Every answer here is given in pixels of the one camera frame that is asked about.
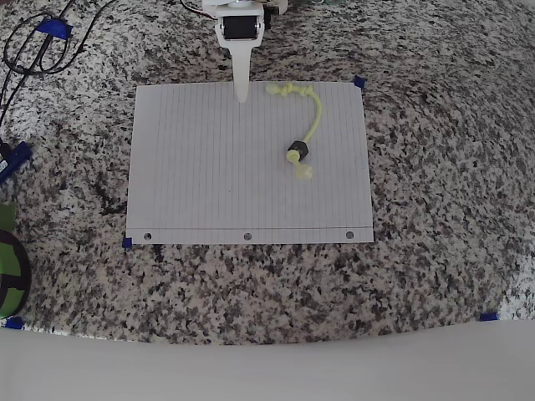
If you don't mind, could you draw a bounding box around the green and black stand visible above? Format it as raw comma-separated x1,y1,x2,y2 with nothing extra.
0,228,33,319

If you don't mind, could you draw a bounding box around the thin black cable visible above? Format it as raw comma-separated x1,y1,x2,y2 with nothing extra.
0,0,76,126
41,0,120,76

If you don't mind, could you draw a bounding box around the red black servo cable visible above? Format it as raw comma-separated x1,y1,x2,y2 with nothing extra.
179,0,218,20

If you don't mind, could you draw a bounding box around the large blue tape piece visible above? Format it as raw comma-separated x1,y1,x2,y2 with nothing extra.
35,18,74,41

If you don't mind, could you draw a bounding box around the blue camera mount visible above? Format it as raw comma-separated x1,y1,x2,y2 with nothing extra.
0,140,34,185

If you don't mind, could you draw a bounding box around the yellow knotted rope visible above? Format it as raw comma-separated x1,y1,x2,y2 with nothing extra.
265,82,324,182

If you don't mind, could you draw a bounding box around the white backdrop board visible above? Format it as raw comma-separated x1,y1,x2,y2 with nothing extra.
0,319,535,401

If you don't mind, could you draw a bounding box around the lined paper sheet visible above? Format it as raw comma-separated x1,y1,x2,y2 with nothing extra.
125,80,375,246

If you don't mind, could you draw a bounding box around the black hex nut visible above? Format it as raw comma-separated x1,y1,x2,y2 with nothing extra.
287,139,312,162

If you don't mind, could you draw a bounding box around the green tape patch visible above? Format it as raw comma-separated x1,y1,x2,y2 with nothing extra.
0,202,18,231

